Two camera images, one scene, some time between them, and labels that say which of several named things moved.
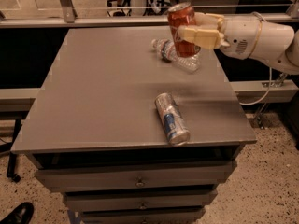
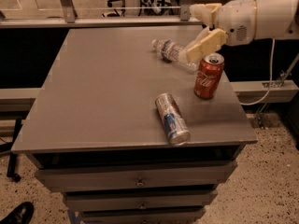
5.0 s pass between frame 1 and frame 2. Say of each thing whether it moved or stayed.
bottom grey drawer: stayed
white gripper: moved
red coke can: moved
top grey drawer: stayed
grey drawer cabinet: stayed
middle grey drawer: stayed
